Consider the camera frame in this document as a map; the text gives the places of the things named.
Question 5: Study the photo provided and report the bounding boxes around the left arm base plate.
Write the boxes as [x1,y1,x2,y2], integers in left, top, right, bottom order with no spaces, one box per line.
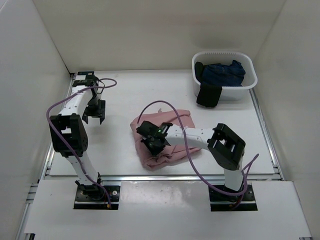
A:
[73,180,121,210]

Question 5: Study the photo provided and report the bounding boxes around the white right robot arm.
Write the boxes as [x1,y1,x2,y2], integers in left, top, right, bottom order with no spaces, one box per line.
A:
[136,121,247,200]

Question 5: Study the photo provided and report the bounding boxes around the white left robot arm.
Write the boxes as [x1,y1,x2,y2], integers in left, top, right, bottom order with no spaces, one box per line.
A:
[49,71,106,201]

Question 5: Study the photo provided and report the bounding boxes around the pink trousers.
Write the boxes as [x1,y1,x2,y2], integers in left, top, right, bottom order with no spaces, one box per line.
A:
[130,110,187,171]

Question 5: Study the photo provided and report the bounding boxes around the black garment over basket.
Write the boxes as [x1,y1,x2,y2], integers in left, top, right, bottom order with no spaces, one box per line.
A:
[194,62,222,108]

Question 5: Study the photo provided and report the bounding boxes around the dark blue trousers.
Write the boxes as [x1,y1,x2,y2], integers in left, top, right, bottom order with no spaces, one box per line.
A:
[201,60,246,87]

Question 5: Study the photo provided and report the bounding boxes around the white plastic basket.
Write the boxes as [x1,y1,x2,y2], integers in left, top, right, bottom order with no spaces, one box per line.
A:
[191,50,258,101]

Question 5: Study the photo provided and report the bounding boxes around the aluminium table frame rail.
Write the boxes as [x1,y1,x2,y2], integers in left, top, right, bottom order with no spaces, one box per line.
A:
[14,72,313,240]

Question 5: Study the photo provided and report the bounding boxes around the white front cover board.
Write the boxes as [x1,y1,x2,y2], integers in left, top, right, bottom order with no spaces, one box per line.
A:
[25,180,311,240]

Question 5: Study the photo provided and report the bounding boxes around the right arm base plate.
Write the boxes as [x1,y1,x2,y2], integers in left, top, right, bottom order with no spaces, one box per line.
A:
[208,184,258,212]

